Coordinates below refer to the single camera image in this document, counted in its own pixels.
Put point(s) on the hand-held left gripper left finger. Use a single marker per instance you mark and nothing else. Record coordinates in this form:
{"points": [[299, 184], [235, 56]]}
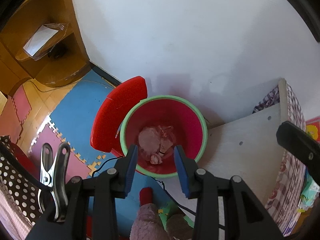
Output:
{"points": [[131, 170]]}

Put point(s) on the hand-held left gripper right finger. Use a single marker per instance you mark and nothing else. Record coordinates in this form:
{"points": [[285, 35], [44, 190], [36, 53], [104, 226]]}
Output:
{"points": [[181, 170]]}

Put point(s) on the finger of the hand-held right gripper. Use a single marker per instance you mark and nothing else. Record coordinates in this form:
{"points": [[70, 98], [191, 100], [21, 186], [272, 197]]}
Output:
{"points": [[295, 140]]}

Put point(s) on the clear plastic bag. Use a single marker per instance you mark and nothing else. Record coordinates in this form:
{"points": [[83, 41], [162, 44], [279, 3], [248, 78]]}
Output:
{"points": [[148, 140]]}

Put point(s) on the red bucket with green rim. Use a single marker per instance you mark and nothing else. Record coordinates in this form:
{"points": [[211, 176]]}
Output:
{"points": [[185, 120]]}

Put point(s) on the teal wet wipes pack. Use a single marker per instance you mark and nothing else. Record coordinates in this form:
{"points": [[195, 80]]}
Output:
{"points": [[307, 192]]}

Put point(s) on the red floral printed cloth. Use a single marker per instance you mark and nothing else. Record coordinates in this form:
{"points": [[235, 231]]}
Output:
{"points": [[313, 130]]}

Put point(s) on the red sock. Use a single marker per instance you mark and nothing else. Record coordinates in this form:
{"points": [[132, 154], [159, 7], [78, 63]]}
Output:
{"points": [[146, 196]]}

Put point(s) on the red bin lid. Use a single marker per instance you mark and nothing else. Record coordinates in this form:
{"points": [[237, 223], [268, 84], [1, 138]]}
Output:
{"points": [[117, 110]]}

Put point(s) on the metal spring clip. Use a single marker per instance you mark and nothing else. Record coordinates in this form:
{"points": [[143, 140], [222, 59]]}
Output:
{"points": [[56, 170]]}

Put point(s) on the black polka dot cloth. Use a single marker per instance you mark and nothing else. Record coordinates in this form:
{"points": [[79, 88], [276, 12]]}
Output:
{"points": [[15, 180]]}

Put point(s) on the pink ribbed cloth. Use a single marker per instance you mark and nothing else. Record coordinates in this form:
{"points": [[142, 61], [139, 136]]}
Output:
{"points": [[12, 215]]}

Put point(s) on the clear package with white paper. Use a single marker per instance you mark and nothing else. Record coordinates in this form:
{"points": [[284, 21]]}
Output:
{"points": [[40, 37]]}

